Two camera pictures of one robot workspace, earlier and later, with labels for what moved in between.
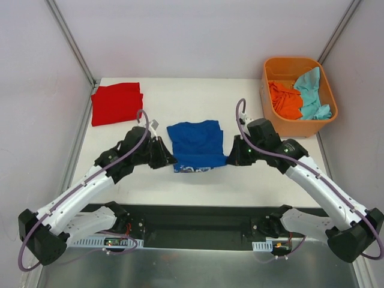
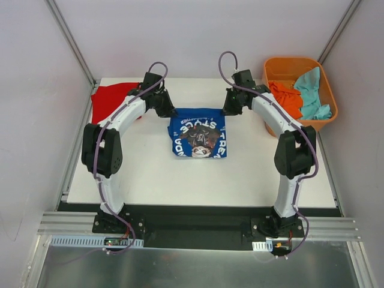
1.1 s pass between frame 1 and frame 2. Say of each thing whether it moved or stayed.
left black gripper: moved
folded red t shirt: stayed
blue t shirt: moved
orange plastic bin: stayed
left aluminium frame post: stayed
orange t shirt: stayed
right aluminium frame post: stayed
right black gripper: moved
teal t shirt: stayed
